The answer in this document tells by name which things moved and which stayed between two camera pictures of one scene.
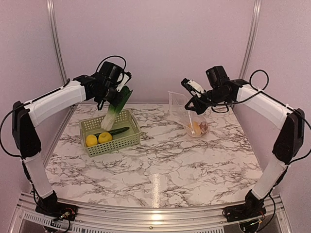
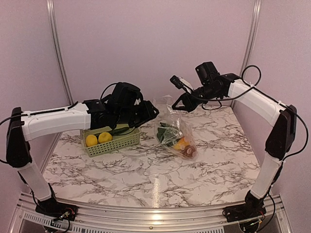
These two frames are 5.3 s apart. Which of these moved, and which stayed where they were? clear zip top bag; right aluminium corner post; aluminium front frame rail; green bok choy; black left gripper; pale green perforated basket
Moved: black left gripper; clear zip top bag; green bok choy
Stayed: pale green perforated basket; right aluminium corner post; aluminium front frame rail
